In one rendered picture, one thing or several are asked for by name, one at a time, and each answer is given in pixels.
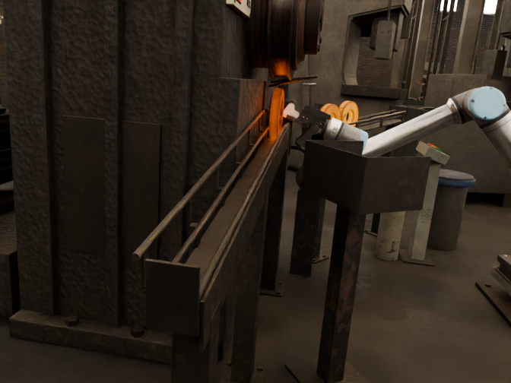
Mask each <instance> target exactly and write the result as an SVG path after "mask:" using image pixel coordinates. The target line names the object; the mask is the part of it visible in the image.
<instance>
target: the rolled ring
mask: <svg viewBox="0 0 511 383"><path fill-rule="evenodd" d="M283 114H284V89H280V88H275V89H274V91H273V94H272V98H271V108H270V116H269V136H270V138H274V139H276V138H277V136H278V134H279V132H280V130H281V127H282V121H283Z"/></svg>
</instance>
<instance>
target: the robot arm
mask: <svg viewBox="0 0 511 383"><path fill-rule="evenodd" d="M300 114H301V115H300ZM300 114H299V113H298V111H296V110H295V109H294V104H293V103H290V104H288V105H287V107H286V108H285V110H284V114H283V117H285V118H287V119H289V120H291V121H293V122H296V123H297V124H298V125H301V126H303V127H305V128H308V130H307V131H306V132H305V133H303V134H302V135H301V136H299V137H297V138H296V139H295V144H296V145H297V146H298V147H299V146H301V145H302V144H304V143H305V141H306V140H307V139H308V138H310V137H311V136H312V135H314V134H315V133H316V132H317V131H318V130H319V129H322V130H321V133H320V134H321V135H324V136H323V138H324V139H326V140H328V141H364V143H363V153H362V156H364V157H378V156H380V155H383V154H385V153H388V152H389V151H391V150H394V149H396V148H399V147H401V146H404V145H406V144H409V143H411V142H412V141H416V140H417V139H419V138H422V137H424V136H427V135H429V134H432V133H434V132H435V131H439V130H440V129H443V128H445V127H448V126H450V125H453V124H455V123H456V124H459V125H462V124H464V123H466V122H470V121H472V120H475V122H476V123H477V124H478V126H479V128H480V129H481V130H482V131H483V132H484V133H485V134H486V136H487V137H488V139H489V140H490V142H491V143H492V145H493V146H494V147H495V149H496V150H497V152H498V153H499V155H500V156H501V157H502V158H503V160H504V162H505V163H506V165H507V166H508V167H509V169H510V170H511V110H510V109H509V107H508V106H507V104H506V98H505V96H504V95H503V93H502V92H501V91H499V90H498V89H496V88H494V87H479V88H475V89H472V90H469V91H466V92H464V93H460V94H459V95H457V96H454V97H452V98H450V99H449V100H448V102H447V104H446V105H444V106H441V107H439V108H437V109H434V110H432V111H430V112H427V113H425V114H423V115H421V116H418V117H417V118H415V119H412V120H410V121H408V122H405V123H403V124H401V125H398V126H396V127H394V128H391V129H389V130H388V131H384V132H383V133H381V134H378V135H376V136H374V137H371V138H369V139H368V134H367V133H366V132H365V131H362V130H361V129H359V128H355V127H354V126H351V125H349V124H346V123H344V122H342V121H340V120H337V119H335V118H332V119H331V120H330V117H331V115H329V114H328V113H326V112H323V111H321V110H318V109H316V108H314V107H312V106H309V105H307V104H306V105H305V106H304V107H303V109H302V111H301V113H300ZM299 115H300V117H299V118H298V116H299ZM321 122H322V123H323V125H322V124H320V123H321Z"/></svg>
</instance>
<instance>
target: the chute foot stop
mask: <svg viewBox="0 0 511 383"><path fill-rule="evenodd" d="M144 264H145V286H146V309H147V328H149V329H154V330H159V331H168V332H173V333H178V334H187V335H192V336H198V335H199V307H200V266H198V265H191V264H181V263H176V262H169V261H159V260H153V259H147V258H146V259H145V261H144Z"/></svg>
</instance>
